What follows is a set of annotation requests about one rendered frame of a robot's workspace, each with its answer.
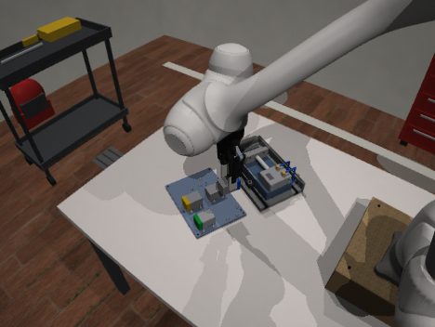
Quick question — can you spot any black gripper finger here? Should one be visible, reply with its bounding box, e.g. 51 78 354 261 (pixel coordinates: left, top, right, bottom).
217 140 229 178
225 144 245 191

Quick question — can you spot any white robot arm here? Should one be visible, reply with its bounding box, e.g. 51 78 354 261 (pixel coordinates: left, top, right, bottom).
163 0 435 327

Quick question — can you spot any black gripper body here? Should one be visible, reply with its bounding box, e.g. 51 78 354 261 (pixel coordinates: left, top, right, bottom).
221 129 244 154

